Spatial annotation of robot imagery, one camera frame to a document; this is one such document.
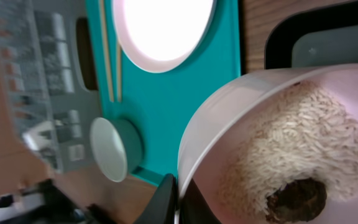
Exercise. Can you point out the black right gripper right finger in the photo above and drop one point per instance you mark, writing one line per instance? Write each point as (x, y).
(194, 209)

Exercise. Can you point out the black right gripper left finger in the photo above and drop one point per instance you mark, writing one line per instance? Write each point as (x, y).
(162, 205)

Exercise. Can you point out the white bowl with rice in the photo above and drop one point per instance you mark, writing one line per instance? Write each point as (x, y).
(263, 130)

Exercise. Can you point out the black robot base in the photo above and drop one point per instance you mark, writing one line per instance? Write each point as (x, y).
(44, 203)

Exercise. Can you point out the grey dishwasher rack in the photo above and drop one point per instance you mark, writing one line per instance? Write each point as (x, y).
(49, 79)

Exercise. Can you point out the small white empty bowl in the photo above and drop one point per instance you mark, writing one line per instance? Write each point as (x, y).
(116, 146)

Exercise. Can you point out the teal plastic tray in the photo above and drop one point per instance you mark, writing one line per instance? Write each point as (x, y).
(160, 105)

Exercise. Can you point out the dark brown food lump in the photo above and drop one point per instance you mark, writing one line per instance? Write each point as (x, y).
(300, 201)

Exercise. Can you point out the right wooden chopstick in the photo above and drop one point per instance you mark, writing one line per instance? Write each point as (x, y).
(118, 71)

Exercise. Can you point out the wooden chopstick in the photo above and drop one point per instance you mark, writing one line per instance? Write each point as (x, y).
(118, 71)
(105, 42)

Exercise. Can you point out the white round plate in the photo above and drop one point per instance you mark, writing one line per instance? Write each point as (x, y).
(159, 35)

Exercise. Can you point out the left wooden chopstick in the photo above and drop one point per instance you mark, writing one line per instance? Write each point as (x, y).
(105, 42)

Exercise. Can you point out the black flat tray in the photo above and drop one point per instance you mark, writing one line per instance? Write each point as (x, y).
(318, 37)

